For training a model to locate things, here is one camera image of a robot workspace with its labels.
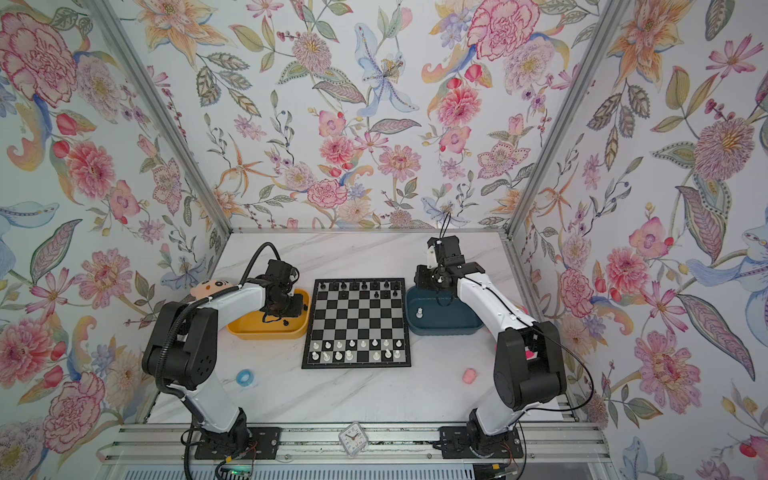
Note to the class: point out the blue small ring toy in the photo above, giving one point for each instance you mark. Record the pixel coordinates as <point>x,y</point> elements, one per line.
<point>245,378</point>

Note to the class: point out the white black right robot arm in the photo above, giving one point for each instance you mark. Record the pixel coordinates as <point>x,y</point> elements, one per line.
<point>528,370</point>

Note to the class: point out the aluminium frame corner post left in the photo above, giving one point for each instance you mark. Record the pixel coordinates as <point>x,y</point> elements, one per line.
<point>137,73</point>

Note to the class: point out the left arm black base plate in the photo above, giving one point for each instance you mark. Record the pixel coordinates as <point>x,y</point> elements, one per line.
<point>240,443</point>

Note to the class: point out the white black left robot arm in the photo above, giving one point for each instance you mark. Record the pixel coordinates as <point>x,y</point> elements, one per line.
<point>182,350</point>

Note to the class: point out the doll plush toy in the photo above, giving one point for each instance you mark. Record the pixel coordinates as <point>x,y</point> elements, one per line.
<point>208,288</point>

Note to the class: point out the aluminium front rail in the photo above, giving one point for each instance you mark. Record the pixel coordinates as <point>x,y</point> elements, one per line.
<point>289,444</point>

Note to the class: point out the black white chessboard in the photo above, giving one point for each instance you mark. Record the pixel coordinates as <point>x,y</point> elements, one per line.
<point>357,323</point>

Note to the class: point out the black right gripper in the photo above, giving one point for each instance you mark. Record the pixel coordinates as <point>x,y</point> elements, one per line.
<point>423,271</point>

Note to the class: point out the aluminium frame corner post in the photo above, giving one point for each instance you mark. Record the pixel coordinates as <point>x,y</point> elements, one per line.
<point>606,26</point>
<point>137,73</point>

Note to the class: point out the teal plastic tray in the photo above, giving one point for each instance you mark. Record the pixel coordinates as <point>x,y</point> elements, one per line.
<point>432,313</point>

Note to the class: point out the pink small eraser toy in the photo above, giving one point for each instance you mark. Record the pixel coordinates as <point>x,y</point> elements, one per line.
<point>469,376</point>

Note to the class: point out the small white desk clock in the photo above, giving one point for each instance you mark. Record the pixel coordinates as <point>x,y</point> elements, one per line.
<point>353,439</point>

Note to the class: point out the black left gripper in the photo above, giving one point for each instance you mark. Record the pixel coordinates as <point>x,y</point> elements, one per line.
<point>297,309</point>

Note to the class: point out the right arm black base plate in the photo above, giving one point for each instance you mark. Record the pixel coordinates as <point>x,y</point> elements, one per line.
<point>480,444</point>

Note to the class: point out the aluminium frame corner post right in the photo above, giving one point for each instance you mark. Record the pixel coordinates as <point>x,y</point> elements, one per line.
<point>606,26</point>

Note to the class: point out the yellow plastic tray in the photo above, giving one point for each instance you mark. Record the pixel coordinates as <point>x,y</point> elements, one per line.
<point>256,326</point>

